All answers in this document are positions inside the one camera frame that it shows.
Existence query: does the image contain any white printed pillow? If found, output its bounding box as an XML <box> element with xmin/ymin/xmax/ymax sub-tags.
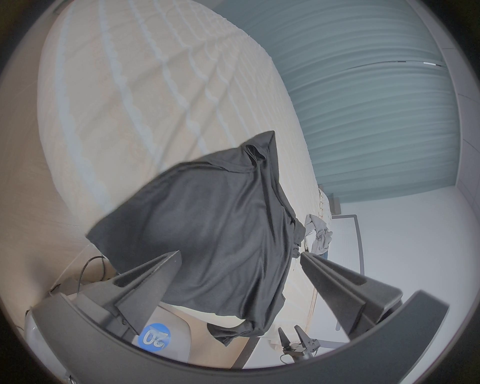
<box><xmin>318</xmin><ymin>186</ymin><xmax>334</xmax><ymax>222</ymax></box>

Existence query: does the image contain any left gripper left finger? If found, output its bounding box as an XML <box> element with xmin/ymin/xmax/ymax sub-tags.
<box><xmin>77</xmin><ymin>250</ymin><xmax>183</xmax><ymax>336</ymax></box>

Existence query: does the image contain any black polo shirt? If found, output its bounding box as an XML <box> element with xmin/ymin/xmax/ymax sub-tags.
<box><xmin>85</xmin><ymin>130</ymin><xmax>306</xmax><ymax>347</ymax></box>

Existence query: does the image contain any blue-green curtain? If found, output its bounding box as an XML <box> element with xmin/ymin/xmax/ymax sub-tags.
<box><xmin>212</xmin><ymin>0</ymin><xmax>460</xmax><ymax>205</ymax></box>

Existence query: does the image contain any black cable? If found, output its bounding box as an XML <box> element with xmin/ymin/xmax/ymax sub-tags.
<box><xmin>77</xmin><ymin>256</ymin><xmax>109</xmax><ymax>293</ymax></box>

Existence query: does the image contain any bed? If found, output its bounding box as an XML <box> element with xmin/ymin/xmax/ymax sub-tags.
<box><xmin>37</xmin><ymin>0</ymin><xmax>365</xmax><ymax>370</ymax></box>

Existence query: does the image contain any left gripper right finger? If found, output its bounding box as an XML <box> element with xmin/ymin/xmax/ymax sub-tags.
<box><xmin>300</xmin><ymin>251</ymin><xmax>404</xmax><ymax>335</ymax></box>

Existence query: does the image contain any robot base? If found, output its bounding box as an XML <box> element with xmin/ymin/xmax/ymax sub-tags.
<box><xmin>24</xmin><ymin>279</ymin><xmax>193</xmax><ymax>364</ymax></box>

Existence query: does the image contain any pile of clothes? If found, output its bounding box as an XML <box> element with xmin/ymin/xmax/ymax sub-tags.
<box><xmin>302</xmin><ymin>214</ymin><xmax>334</xmax><ymax>256</ymax></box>

